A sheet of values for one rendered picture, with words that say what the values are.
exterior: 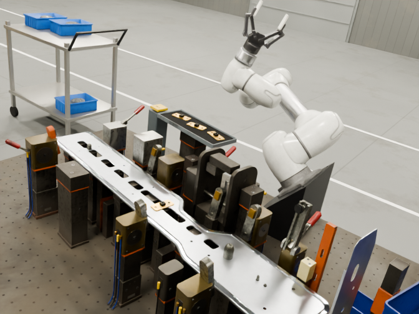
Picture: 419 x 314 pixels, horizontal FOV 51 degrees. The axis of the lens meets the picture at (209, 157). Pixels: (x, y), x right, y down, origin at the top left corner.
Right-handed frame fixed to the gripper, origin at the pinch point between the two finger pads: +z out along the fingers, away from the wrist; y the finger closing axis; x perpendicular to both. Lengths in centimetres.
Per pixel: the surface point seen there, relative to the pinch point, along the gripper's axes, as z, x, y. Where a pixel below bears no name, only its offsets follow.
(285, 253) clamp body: -50, 95, 9
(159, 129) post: -70, 9, -22
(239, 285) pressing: -58, 106, -6
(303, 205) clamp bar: -33, 93, 5
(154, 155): -66, 39, -27
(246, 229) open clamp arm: -56, 81, 2
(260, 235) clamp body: -57, 81, 8
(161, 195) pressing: -70, 58, -23
